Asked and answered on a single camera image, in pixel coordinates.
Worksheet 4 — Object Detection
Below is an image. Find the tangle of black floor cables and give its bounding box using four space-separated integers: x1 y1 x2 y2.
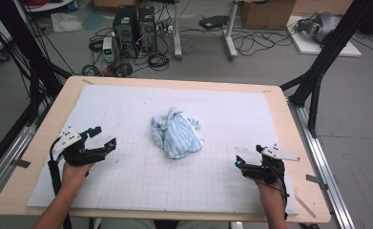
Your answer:
231 28 294 58

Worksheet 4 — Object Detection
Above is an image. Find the coiled black cable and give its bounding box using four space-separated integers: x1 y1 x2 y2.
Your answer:
148 52 171 72

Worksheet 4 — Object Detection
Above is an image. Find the thin wooden stick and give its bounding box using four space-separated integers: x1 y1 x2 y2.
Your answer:
293 190 318 219

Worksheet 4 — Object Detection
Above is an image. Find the flat black device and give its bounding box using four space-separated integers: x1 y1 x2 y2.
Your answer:
198 14 230 31

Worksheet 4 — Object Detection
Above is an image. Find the white power supply box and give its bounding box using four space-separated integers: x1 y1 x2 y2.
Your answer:
102 36 115 63

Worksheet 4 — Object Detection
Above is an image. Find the white grid mat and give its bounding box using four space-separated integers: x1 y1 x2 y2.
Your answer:
26 84 300 216

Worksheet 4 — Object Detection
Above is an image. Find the clear plastic bag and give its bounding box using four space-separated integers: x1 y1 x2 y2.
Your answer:
51 12 84 34

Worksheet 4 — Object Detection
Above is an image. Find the white desk leg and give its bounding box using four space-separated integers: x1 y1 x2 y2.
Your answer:
223 0 239 60
172 0 184 61

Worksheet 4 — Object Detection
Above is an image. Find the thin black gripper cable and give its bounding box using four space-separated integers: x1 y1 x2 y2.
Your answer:
268 165 291 221

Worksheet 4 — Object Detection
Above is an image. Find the grey headset device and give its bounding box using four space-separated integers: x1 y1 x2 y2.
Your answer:
295 11 342 44

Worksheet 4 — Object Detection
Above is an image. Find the blue striped towel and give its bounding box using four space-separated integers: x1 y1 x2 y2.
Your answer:
151 106 205 160

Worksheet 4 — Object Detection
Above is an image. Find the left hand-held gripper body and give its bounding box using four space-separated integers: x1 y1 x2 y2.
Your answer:
51 126 107 167

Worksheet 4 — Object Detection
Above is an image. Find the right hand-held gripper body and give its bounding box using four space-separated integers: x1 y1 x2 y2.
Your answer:
240 142 301 185

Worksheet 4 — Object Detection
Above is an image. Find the black tape piece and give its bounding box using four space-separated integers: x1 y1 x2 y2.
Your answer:
10 157 31 169

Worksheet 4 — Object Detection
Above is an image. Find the black computer tower green sticker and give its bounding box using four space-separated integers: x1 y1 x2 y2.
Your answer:
112 5 139 59

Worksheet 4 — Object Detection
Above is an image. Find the white floor board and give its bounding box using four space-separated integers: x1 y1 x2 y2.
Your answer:
285 15 363 58

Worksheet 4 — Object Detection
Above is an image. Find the person's left hand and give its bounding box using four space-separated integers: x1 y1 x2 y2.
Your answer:
61 160 96 192

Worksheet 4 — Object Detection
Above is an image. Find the person's right hand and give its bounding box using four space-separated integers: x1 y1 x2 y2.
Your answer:
254 177 285 199

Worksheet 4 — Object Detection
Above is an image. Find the black metal frame stand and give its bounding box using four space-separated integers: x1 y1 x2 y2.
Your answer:
279 0 373 138
0 0 74 127

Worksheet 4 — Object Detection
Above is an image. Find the aluminium rail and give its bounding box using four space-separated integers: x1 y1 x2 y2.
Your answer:
287 97 356 229
0 104 50 209

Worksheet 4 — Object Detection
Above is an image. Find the large cardboard box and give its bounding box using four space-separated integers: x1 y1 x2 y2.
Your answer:
239 0 297 31

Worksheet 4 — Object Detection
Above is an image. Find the grey tape piece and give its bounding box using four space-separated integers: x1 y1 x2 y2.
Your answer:
305 174 329 191

